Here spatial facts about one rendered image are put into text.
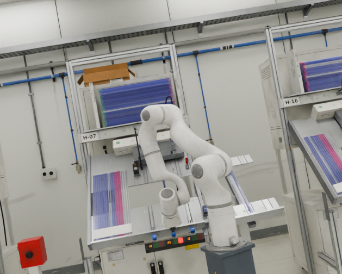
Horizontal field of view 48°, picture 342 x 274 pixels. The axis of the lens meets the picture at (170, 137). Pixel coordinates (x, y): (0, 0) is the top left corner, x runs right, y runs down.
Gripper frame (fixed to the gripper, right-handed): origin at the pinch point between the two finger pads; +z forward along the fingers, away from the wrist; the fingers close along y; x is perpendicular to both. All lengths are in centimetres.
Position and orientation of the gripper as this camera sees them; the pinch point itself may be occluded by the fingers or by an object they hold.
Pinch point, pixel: (172, 228)
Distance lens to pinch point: 218.3
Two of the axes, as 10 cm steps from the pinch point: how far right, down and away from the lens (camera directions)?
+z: 0.9, 7.2, 6.9
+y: 9.8, -1.7, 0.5
